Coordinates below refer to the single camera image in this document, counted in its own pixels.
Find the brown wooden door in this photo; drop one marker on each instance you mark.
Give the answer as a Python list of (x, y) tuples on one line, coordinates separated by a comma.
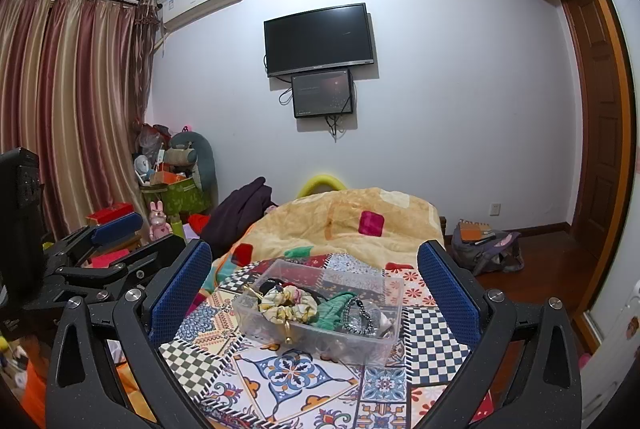
[(607, 137)]

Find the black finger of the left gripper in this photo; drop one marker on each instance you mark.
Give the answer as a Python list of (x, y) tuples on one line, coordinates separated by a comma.
[(149, 259), (119, 229)]

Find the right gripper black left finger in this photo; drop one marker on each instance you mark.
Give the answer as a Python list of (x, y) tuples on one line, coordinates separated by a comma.
[(83, 390)]

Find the green knitted cloth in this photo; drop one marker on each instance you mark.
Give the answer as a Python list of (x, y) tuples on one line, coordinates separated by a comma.
[(330, 313)]

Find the large wall television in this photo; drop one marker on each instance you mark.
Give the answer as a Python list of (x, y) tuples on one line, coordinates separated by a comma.
[(318, 39)]

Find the yellow round cushion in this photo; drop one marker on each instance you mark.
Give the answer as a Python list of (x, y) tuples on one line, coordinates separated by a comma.
[(321, 182)]

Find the small wall monitor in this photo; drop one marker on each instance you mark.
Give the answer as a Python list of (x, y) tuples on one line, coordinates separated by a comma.
[(322, 94)]

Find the green cardboard box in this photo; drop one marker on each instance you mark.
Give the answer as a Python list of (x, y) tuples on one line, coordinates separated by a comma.
[(182, 197)]

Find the white suitcase with stickers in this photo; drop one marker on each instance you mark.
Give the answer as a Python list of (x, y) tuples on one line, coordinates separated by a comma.
[(606, 370)]

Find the grey purple backpack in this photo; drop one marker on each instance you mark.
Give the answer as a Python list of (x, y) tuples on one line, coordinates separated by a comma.
[(481, 249)]

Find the floral fabric scrunchie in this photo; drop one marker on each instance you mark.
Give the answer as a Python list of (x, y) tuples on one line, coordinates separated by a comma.
[(301, 307)]

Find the pink rabbit toy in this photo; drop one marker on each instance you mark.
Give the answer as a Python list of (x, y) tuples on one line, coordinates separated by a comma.
[(159, 226)]

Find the grey green plush toy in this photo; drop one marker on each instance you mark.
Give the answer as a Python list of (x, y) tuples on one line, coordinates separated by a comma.
[(190, 150)]

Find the silver glitter plastic bag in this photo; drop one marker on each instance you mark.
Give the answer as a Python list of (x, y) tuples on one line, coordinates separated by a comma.
[(364, 318)]

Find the dark purple garment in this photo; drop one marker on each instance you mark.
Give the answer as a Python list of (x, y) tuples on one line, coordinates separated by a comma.
[(230, 220)]

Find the clear plastic storage box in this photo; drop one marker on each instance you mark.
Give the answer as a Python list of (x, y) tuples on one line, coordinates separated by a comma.
[(385, 291)]

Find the striped red gold curtain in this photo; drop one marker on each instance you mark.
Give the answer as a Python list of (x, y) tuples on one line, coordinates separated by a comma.
[(75, 84)]

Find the patchwork patterned tablecloth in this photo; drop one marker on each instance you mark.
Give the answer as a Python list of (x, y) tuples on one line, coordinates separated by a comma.
[(238, 381)]

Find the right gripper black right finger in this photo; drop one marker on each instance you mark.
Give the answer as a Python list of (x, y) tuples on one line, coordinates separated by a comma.
[(544, 389)]

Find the beige fleece blanket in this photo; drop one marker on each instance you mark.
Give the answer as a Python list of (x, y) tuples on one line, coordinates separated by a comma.
[(372, 225)]

